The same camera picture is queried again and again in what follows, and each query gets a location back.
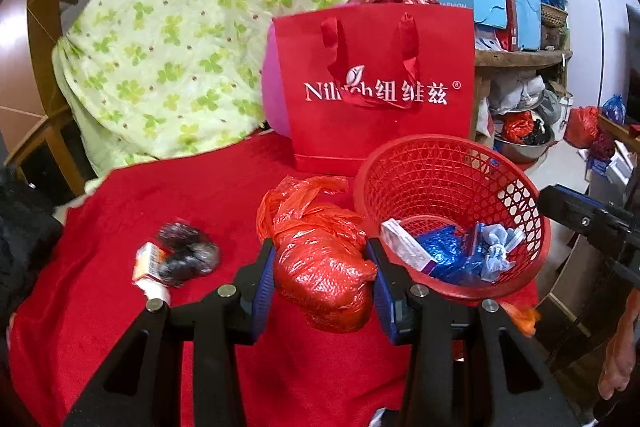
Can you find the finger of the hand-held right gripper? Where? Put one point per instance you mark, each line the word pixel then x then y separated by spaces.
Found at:
pixel 570 209

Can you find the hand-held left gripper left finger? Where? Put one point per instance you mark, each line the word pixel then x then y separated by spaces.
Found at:
pixel 264 287

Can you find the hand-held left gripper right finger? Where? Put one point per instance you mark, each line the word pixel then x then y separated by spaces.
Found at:
pixel 380 292

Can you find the white long box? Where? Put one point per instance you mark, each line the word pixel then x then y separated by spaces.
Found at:
pixel 400 242

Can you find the blue cardboard box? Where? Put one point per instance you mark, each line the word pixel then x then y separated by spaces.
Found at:
pixel 472 239

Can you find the red plastic mesh basket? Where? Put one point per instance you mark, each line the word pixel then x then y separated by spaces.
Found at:
pixel 450 177

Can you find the person's right hand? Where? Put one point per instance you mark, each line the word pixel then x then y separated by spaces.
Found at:
pixel 620 347

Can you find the cardboard sheet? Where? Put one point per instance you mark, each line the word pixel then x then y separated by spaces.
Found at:
pixel 575 292

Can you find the metal bowl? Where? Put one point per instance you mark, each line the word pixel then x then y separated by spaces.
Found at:
pixel 525 152

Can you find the black plastic bag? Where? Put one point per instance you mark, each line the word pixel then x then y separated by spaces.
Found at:
pixel 192 262

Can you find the large red plastic bag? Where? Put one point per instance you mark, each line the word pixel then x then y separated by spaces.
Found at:
pixel 582 127

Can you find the red and black plastic bags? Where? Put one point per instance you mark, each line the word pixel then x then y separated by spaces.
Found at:
pixel 517 127

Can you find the dark reddish plastic bag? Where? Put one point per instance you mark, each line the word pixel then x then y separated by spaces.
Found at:
pixel 177 232

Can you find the knotted blue plastic bag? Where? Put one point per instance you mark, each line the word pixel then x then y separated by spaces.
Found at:
pixel 614 107

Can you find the orange wrapper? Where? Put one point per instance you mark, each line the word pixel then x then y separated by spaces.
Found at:
pixel 522 314

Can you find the small orange white box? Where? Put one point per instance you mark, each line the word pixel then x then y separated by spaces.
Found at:
pixel 146 264

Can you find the white plastic bags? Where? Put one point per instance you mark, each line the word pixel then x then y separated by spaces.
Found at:
pixel 515 89

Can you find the red cloth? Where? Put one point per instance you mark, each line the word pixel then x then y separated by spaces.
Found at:
pixel 150 357

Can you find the wooden shelf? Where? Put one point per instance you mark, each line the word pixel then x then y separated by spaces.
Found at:
pixel 520 59

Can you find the red paper gift bag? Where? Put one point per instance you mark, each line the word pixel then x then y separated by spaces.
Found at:
pixel 375 132

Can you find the wicker basket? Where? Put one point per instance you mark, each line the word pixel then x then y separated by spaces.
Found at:
pixel 550 14

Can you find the light blue shoe box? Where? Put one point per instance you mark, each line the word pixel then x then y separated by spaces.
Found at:
pixel 465 2

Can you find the black fluffy garment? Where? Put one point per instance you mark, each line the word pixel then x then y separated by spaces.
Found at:
pixel 20 247

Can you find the green clover print blanket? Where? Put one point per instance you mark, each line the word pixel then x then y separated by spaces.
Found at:
pixel 175 32

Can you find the curved wooden frame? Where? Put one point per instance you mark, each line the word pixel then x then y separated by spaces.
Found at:
pixel 40 32

